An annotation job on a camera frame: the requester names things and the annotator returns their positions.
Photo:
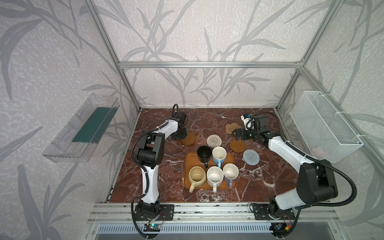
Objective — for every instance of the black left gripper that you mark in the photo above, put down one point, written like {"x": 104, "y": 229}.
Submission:
{"x": 181, "y": 133}

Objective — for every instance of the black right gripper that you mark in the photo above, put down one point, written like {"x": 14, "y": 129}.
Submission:
{"x": 240, "y": 133}

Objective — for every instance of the cork flower-shaped coaster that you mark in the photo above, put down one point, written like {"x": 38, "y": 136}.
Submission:
{"x": 229, "y": 128}

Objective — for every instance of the brown round wooden coaster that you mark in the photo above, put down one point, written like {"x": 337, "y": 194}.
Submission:
{"x": 238, "y": 146}

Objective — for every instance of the white and blue mug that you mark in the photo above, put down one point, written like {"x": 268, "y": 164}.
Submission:
{"x": 219, "y": 155}

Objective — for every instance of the grey round woven coaster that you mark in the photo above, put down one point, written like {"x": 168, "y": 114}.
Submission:
{"x": 251, "y": 157}

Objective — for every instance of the black mug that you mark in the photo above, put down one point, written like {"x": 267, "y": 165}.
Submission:
{"x": 204, "y": 155}

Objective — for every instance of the white and purple mug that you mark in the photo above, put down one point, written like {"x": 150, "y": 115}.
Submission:
{"x": 231, "y": 172}

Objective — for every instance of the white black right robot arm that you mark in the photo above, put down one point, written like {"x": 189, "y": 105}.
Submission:
{"x": 316, "y": 182}

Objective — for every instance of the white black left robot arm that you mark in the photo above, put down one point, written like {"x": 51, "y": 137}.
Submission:
{"x": 148, "y": 153}

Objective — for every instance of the beige yellow mug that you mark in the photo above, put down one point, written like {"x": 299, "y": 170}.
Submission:
{"x": 197, "y": 177}

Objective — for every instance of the pink object in basket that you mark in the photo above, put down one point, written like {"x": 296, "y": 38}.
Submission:
{"x": 318, "y": 153}

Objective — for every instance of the left green circuit board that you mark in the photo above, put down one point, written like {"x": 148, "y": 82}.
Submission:
{"x": 152, "y": 227}

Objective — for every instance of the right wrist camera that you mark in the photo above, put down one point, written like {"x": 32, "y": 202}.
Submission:
{"x": 248, "y": 121}

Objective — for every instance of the multicolour woven rope coaster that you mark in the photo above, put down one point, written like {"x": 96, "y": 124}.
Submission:
{"x": 214, "y": 141}

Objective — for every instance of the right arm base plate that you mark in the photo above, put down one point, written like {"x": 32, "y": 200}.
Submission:
{"x": 270, "y": 212}

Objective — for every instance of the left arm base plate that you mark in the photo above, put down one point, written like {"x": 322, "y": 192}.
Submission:
{"x": 145, "y": 212}

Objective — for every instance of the white wire mesh basket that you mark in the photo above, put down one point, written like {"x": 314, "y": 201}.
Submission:
{"x": 322, "y": 125}

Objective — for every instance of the right circuit board with wires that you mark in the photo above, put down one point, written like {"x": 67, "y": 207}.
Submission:
{"x": 280, "y": 227}

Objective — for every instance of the clear plastic wall shelf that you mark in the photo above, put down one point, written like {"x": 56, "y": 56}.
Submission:
{"x": 79, "y": 138}

